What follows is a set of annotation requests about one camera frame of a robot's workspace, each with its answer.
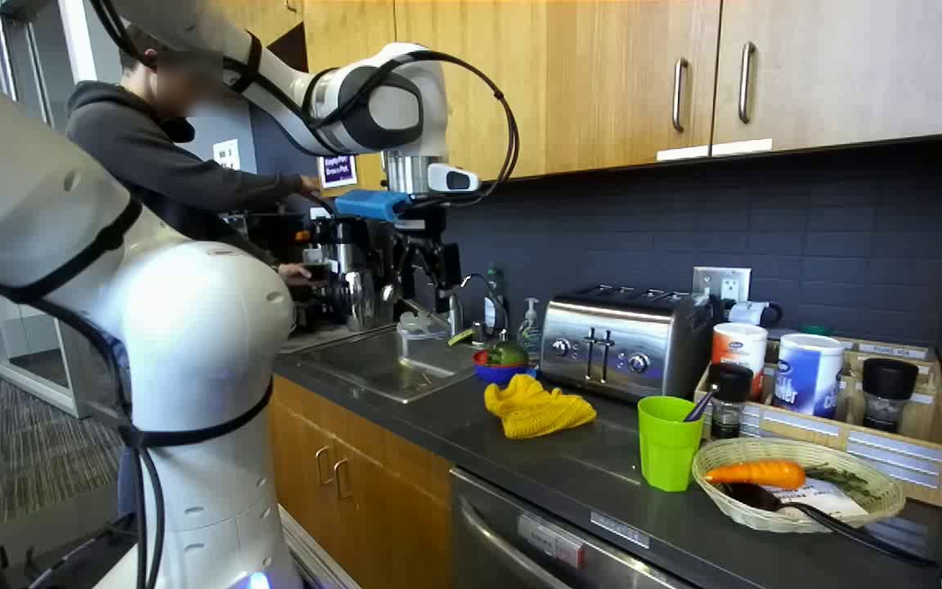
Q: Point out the blue bowl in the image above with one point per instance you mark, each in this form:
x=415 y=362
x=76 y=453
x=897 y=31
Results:
x=492 y=373

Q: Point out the dark eggplant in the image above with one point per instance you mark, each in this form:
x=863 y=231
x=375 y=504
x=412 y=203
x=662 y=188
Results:
x=752 y=495

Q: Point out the green plastic cup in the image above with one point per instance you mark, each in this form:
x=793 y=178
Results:
x=668 y=445

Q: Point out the black top shaker bottle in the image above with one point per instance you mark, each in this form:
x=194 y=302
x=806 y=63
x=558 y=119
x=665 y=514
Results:
x=728 y=393

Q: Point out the purple white sign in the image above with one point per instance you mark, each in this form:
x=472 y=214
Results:
x=338 y=171

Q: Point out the orange carrot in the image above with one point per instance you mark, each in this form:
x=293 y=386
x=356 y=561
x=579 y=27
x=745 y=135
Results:
x=755 y=474

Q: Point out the white orange canister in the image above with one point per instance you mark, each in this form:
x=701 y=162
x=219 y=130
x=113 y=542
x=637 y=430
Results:
x=741 y=349

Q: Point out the person in dark hoodie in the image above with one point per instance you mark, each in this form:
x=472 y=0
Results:
x=139 y=151

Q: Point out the silver wall outlet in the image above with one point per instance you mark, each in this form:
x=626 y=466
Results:
x=721 y=284

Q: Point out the dish soap bottle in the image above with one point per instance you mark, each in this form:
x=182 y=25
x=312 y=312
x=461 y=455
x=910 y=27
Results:
x=494 y=309

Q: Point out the woven basket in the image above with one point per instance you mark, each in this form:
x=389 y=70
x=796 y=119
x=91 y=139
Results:
x=745 y=514

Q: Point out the clear hand soap dispenser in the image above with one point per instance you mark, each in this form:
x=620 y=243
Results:
x=530 y=324

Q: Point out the cardboard tray box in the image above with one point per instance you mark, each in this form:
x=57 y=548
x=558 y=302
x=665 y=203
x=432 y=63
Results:
x=885 y=453

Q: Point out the white blue canister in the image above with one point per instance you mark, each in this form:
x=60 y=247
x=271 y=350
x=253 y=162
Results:
x=808 y=373

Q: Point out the stainless steel dishwasher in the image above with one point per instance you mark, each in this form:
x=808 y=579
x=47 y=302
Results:
x=537 y=542

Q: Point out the yellow towel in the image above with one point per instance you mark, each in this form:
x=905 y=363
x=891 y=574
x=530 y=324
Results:
x=537 y=406

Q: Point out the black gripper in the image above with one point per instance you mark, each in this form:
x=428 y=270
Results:
x=420 y=231

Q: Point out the stainless steel toaster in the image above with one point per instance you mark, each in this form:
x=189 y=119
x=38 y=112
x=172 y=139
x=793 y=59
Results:
x=620 y=349

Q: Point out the jar with black lid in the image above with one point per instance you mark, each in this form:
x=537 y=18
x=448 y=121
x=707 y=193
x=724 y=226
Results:
x=887 y=390

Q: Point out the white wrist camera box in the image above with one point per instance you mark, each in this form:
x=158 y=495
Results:
x=452 y=178

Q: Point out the green pepper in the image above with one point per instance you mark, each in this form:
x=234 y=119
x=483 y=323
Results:
x=505 y=355

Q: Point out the large wooden cabinet door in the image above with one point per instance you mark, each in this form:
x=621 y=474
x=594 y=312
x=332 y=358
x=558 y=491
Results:
x=873 y=67
x=603 y=76

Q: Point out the wooden lower cabinet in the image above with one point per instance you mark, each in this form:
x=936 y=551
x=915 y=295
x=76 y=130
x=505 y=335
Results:
x=375 y=503

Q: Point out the black coffee machine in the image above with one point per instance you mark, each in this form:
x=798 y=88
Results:
x=317 y=298

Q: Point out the stainless steel sink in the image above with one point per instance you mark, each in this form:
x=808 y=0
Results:
x=383 y=363

